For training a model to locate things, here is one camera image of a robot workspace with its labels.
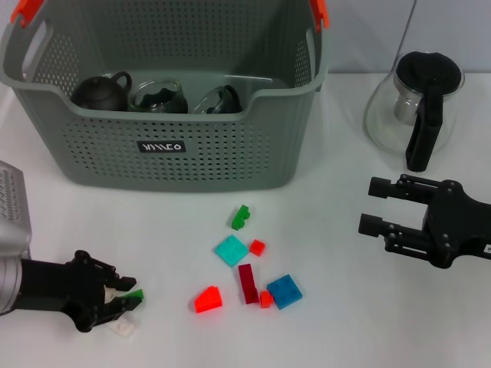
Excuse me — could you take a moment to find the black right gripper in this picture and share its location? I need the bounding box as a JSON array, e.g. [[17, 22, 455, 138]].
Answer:
[[358, 173, 491, 270]]

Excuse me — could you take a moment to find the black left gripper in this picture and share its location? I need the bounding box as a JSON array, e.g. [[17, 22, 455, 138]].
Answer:
[[16, 250, 142, 334]]

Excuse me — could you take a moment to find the green toy brick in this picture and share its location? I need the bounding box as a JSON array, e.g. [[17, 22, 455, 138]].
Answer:
[[118, 288, 145, 302], [231, 205, 251, 232]]

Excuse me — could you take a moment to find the red sloped toy brick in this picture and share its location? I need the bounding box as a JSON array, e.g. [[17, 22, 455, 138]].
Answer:
[[194, 286, 223, 315]]

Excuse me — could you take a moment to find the grey perforated storage basket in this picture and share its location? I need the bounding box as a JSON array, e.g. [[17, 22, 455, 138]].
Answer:
[[0, 0, 331, 192]]

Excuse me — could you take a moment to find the white flat toy plate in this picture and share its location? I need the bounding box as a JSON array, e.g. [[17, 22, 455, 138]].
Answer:
[[107, 318, 137, 338]]

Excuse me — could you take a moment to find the teal square toy brick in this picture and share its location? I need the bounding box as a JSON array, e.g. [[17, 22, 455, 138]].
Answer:
[[214, 234, 249, 268]]

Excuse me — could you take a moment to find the dark red long brick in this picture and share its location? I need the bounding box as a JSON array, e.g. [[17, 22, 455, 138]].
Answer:
[[237, 263, 260, 306]]

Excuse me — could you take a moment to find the blue square toy brick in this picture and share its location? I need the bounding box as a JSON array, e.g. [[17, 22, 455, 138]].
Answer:
[[266, 274, 303, 311]]

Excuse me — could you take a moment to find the dark clay teapot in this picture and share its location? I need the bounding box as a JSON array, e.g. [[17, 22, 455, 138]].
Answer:
[[71, 71, 133, 112]]

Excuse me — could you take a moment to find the glass teapot black handle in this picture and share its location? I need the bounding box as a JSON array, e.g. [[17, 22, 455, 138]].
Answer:
[[363, 50, 466, 173]]

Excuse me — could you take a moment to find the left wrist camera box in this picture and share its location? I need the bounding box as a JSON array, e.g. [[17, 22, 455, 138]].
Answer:
[[0, 160, 32, 250]]

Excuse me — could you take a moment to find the thin dark wall cable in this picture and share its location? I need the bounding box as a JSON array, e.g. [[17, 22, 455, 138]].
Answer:
[[397, 0, 420, 58]]

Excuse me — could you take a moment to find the orange basket handle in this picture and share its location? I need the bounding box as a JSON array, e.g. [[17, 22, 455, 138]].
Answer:
[[10, 0, 331, 32]]

